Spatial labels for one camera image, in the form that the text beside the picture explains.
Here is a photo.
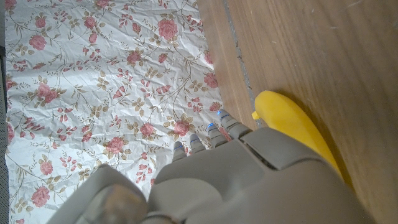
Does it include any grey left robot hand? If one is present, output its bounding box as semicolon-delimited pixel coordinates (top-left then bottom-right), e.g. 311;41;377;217
46;108;377;224

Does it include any yellow toy banana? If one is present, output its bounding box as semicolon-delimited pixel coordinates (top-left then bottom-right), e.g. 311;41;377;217
251;90;343;182

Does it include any floral backdrop cloth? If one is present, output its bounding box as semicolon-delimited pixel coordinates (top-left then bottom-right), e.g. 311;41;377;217
4;0;231;224

